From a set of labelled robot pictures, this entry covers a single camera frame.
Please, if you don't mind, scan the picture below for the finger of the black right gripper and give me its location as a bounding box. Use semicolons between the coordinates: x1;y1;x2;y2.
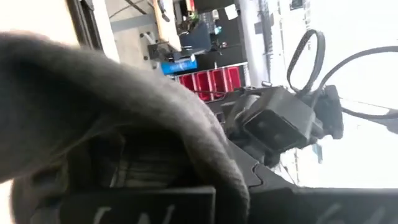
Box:
228;141;301;194
223;95;261;134

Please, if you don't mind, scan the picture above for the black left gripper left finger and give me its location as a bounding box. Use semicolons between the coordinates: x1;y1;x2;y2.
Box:
58;185;217;224

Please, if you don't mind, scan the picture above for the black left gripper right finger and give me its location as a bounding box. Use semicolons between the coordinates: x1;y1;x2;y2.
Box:
248;186;398;224

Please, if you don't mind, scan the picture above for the dark green knit beanie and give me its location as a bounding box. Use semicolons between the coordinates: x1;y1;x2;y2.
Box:
0;30;251;224

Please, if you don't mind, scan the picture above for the red storage bin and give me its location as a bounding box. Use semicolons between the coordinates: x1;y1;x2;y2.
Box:
178;73;196;94
194;70;213;102
226;66;243;91
211;68;228;99

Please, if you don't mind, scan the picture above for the black cabinet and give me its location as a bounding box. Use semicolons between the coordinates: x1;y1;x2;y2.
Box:
192;0;249;72

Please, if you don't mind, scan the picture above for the blue box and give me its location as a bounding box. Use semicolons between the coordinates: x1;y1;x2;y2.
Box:
160;58;198;75

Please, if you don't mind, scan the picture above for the navy office chair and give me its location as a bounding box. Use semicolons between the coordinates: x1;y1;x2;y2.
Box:
179;21;212;54

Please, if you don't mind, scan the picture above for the white paper note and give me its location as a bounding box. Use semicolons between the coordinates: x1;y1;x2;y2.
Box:
224;3;239;21

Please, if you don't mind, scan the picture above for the wooden desk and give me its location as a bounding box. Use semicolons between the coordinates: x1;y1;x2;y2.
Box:
152;0;183;52

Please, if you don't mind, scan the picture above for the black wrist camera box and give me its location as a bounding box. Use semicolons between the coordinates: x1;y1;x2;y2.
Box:
242;86;315;154

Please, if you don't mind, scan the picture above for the black looped gripper cable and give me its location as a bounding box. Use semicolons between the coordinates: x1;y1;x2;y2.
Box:
285;29;326;96

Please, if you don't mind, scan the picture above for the black window frame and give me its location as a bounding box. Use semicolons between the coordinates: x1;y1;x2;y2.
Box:
66;0;104;51

